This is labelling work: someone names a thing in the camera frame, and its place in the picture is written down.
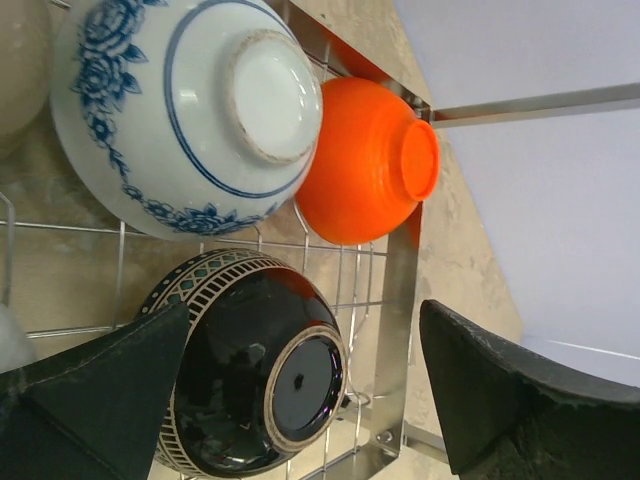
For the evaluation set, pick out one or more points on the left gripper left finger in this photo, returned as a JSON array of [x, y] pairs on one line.
[[93, 411]]

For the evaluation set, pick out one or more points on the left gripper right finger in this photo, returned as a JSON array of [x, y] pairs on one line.
[[506, 412]]

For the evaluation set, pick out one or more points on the brown rimmed beige bowl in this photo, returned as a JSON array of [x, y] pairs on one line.
[[264, 368]]

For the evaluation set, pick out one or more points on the orange plastic bowl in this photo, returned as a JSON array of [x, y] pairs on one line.
[[375, 162]]

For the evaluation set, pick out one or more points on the blue floral ceramic bowl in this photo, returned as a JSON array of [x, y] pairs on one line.
[[185, 119]]

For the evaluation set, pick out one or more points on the olive beige bowl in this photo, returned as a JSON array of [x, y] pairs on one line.
[[26, 60]]

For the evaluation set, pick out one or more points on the steel wire dish rack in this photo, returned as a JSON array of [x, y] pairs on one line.
[[71, 272]]

